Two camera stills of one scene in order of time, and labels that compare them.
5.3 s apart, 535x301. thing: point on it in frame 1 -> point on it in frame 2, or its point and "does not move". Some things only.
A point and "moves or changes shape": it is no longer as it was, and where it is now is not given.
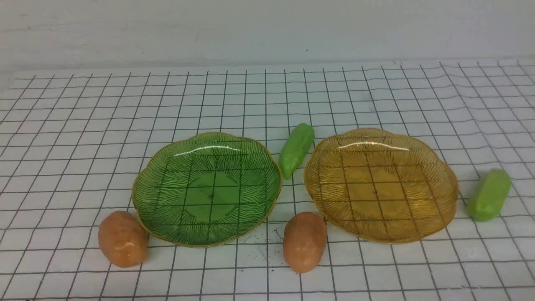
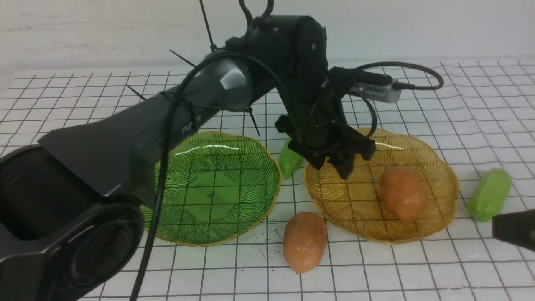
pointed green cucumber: (297, 144) does not move
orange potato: (122, 240) moves or changes shape
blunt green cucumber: (489, 195) does not move
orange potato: (304, 237) does not move
